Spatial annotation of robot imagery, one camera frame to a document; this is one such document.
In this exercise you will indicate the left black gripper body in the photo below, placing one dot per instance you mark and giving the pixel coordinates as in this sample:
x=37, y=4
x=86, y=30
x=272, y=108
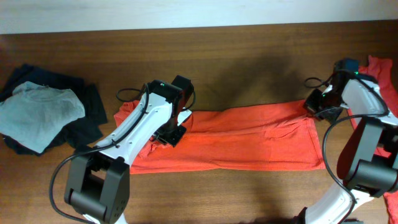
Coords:
x=171, y=132

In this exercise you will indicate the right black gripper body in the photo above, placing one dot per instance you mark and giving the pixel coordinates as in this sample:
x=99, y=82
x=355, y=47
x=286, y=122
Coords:
x=327, y=106

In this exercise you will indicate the orange soccer t-shirt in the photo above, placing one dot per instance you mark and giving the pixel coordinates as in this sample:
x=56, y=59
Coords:
x=273, y=137

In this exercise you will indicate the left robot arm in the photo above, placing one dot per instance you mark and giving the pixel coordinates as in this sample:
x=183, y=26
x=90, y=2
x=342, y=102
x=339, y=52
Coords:
x=98, y=184

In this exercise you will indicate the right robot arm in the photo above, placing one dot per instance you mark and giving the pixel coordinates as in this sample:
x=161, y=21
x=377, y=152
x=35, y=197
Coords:
x=367, y=166

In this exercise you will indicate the red ribbed garment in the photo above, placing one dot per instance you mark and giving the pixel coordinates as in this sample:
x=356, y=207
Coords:
x=380, y=69

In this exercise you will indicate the dark navy folded garment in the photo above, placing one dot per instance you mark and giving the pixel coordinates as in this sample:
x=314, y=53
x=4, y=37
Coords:
x=82, y=131

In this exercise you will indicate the grey folded t-shirt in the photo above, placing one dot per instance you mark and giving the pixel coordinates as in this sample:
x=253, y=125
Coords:
x=35, y=114

